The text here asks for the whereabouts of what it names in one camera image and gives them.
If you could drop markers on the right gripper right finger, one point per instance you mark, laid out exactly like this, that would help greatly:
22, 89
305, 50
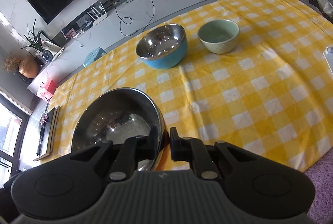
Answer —
194, 152

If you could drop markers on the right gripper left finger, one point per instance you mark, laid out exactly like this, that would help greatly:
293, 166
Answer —
133, 151

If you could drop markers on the orange steel bowl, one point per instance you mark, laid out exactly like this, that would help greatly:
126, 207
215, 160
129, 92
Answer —
120, 114

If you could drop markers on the blue steel bowl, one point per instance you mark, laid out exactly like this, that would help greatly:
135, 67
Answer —
164, 47

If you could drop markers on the green ceramic bowl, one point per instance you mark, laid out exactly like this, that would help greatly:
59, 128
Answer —
219, 36

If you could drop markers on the black notebook with pen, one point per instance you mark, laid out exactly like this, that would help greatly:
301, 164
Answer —
47, 132

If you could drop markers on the light blue plastic stool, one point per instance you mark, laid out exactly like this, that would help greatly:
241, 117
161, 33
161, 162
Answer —
93, 56

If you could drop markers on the yellow checkered tablecloth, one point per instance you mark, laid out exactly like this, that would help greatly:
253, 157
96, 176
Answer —
271, 95

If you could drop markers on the copper round vase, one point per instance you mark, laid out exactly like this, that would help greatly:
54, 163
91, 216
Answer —
28, 67

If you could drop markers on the white wifi router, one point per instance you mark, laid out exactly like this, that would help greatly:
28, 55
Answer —
97, 14

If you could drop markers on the white tv cabinet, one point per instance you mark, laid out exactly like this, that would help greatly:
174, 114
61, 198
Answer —
123, 22

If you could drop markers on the potted green plant left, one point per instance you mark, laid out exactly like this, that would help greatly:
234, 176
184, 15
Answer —
34, 41

